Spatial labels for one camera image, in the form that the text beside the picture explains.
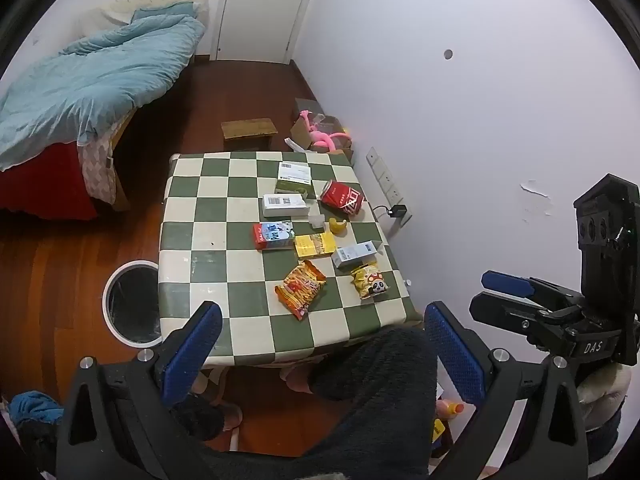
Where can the brown cardboard box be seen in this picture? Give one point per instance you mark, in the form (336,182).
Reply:
(332,127)

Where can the yellow flat packet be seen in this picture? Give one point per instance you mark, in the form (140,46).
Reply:
(314,245)

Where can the small wooden stool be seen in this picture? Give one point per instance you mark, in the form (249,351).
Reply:
(248,128)

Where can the red drink can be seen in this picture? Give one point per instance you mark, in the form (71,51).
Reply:
(342,198)

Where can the person's leg dark fuzzy pants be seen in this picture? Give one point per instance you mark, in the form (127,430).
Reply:
(380,385)
(197,417)

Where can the red bed sheet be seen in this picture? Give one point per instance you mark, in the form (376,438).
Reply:
(40,185)

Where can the orange yellow bottle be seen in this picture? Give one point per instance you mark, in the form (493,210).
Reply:
(447,408)

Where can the wooden bed frame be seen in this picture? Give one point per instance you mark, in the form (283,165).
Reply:
(122,160)

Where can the white green cardboard box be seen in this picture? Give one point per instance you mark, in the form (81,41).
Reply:
(294,172)

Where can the green white checkered tablecloth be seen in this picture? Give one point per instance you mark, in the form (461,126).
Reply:
(210,240)

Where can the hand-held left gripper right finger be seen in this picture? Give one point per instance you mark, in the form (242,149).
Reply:
(455,355)

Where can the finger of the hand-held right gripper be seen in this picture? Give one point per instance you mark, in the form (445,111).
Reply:
(505,316)
(505,283)

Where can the black charger plug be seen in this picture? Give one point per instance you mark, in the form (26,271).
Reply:
(398,210)

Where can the pink slipper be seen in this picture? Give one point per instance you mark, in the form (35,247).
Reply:
(296,377)

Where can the pink white patterned cloth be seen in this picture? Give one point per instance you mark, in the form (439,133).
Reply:
(97,170)

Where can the white flat box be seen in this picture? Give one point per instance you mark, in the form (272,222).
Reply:
(284,205)

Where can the white door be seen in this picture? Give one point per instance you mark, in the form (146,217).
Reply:
(260,10)

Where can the blue red milk carton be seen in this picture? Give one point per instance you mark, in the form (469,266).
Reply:
(272,235)

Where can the white round trash bin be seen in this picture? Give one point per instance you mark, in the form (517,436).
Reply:
(132,305)

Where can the white paper slip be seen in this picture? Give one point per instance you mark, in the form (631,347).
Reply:
(295,144)

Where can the blue cloth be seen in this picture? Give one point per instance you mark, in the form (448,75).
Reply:
(35,405)

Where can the yellow orange peel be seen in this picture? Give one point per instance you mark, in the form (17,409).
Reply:
(338,226)

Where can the white blue small box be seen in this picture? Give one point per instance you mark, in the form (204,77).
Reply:
(355,253)

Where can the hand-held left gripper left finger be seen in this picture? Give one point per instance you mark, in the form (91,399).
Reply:
(192,355)

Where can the white wall outlet strip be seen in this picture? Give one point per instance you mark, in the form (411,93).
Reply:
(385,175)

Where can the orange snack packet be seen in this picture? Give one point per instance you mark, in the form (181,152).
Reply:
(300,290)

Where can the cream pillow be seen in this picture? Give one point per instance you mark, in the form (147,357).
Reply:
(150,0)

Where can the yellow panda snack packet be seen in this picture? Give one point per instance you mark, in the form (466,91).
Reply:
(369,282)

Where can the light blue duvet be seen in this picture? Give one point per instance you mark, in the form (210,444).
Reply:
(85,80)

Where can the clear plastic cup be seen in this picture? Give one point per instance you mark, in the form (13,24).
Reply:
(316,221)

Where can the pink plush toy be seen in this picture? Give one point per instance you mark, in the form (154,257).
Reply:
(320,132)

